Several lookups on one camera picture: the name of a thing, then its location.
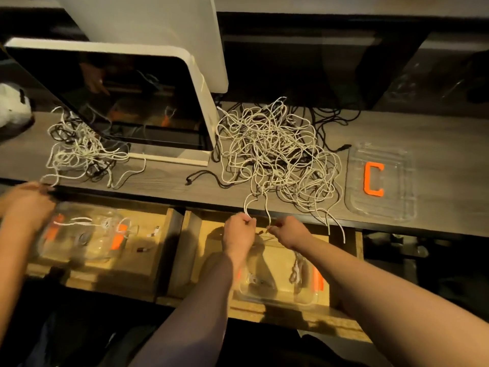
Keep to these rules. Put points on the person's left hand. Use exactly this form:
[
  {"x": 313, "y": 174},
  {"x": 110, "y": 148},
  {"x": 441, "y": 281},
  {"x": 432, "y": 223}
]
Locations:
[{"x": 238, "y": 237}]

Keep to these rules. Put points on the person's right hand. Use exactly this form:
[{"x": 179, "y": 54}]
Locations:
[{"x": 292, "y": 233}]

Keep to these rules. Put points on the clear container drawer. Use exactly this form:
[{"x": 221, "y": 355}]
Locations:
[
  {"x": 99, "y": 248},
  {"x": 275, "y": 265}
]

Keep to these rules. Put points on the person's right forearm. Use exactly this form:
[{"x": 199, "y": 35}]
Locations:
[{"x": 382, "y": 302}]

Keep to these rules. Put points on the person's left forearm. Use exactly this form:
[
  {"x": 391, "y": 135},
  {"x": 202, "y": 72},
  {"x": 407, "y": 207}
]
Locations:
[{"x": 195, "y": 317}]

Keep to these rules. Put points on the another person's forearm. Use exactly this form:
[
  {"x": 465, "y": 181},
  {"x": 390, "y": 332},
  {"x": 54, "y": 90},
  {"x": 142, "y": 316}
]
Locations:
[{"x": 11, "y": 271}]

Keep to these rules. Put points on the wooden drawer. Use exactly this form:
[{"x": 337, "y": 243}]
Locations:
[
  {"x": 191, "y": 256},
  {"x": 150, "y": 267}
]

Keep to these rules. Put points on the small white connector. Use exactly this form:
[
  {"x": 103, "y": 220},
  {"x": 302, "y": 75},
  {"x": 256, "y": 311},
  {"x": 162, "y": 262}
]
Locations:
[
  {"x": 144, "y": 249},
  {"x": 155, "y": 231}
]

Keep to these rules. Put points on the pile of white containers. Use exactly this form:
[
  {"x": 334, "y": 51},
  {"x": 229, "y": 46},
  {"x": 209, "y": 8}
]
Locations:
[{"x": 397, "y": 247}]

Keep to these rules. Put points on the white touchscreen monitor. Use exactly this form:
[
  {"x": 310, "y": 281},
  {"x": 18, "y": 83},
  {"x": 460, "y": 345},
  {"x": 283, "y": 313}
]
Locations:
[{"x": 114, "y": 95}]

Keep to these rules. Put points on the white customer display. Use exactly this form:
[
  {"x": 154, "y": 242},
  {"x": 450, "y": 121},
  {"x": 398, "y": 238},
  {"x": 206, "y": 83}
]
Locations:
[{"x": 153, "y": 34}]

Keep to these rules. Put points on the grey wooden bar counter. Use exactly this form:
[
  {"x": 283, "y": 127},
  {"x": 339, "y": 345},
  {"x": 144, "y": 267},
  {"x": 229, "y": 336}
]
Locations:
[{"x": 344, "y": 3}]

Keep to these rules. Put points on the white headset device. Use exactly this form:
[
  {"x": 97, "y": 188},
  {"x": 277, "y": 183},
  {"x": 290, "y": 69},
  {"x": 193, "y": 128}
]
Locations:
[{"x": 11, "y": 107}]

